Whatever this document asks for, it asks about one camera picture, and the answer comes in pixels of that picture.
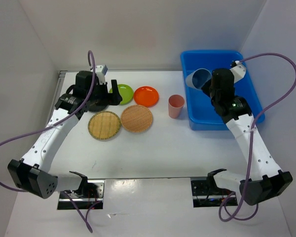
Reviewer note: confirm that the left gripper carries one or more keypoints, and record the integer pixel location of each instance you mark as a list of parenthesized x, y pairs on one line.
[(114, 98)]

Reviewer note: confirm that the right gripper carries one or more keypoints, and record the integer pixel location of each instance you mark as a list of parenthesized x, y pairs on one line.
[(205, 89)]

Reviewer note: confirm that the blue-grey plastic cup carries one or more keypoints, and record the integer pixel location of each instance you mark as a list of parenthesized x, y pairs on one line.
[(198, 78)]

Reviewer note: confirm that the green-rimmed bamboo tray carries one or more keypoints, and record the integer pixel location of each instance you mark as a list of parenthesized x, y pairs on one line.
[(104, 125)]

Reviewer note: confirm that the pink plastic cup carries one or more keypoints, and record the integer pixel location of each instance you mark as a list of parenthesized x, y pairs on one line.
[(175, 105)]

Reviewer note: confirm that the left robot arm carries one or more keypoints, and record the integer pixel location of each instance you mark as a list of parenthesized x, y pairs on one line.
[(31, 172)]

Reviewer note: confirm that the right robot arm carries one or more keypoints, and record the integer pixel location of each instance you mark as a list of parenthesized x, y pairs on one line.
[(265, 179)]

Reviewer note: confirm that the blue plastic bin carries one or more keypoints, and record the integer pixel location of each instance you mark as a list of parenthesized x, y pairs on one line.
[(201, 113)]

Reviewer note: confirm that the green plastic plate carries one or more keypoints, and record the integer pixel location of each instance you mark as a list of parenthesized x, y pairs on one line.
[(126, 92)]

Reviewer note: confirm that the black plastic plate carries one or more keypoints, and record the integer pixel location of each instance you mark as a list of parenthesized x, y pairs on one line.
[(94, 108)]

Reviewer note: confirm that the brown woven bamboo tray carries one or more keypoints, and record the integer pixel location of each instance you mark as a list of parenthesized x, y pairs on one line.
[(136, 118)]

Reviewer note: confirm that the orange plastic plate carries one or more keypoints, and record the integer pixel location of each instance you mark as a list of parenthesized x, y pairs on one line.
[(146, 96)]

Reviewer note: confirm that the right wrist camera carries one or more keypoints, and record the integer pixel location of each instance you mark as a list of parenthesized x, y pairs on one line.
[(238, 70)]

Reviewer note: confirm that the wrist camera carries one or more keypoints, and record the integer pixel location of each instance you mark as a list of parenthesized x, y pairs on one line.
[(238, 70), (101, 71)]

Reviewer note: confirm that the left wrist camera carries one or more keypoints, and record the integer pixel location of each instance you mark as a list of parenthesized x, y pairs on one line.
[(101, 71)]

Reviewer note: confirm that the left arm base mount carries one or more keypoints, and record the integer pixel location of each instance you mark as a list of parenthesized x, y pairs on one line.
[(90, 198)]

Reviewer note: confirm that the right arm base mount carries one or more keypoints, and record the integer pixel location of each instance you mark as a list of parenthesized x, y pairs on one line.
[(204, 196)]

